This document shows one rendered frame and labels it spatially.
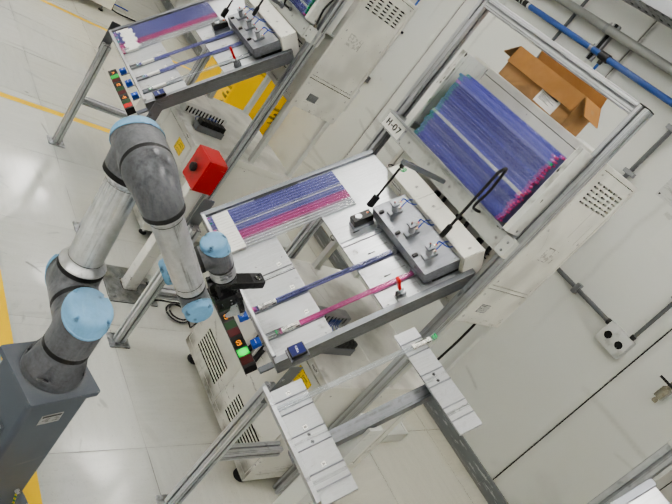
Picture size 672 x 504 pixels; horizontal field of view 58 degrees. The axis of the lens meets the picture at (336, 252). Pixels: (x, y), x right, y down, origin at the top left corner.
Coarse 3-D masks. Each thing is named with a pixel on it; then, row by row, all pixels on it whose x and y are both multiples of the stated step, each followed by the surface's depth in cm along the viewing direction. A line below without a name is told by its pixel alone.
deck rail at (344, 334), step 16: (464, 272) 196; (432, 288) 193; (448, 288) 195; (400, 304) 189; (416, 304) 192; (368, 320) 186; (384, 320) 190; (336, 336) 183; (352, 336) 188; (320, 352) 185; (288, 368) 183
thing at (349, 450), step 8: (368, 432) 165; (376, 432) 167; (352, 440) 168; (360, 440) 166; (368, 440) 169; (344, 448) 169; (352, 448) 168; (360, 448) 170; (344, 456) 169; (352, 456) 172; (296, 480) 180; (288, 488) 181; (296, 488) 179; (304, 488) 177; (280, 496) 183; (288, 496) 181; (296, 496) 178; (304, 496) 176
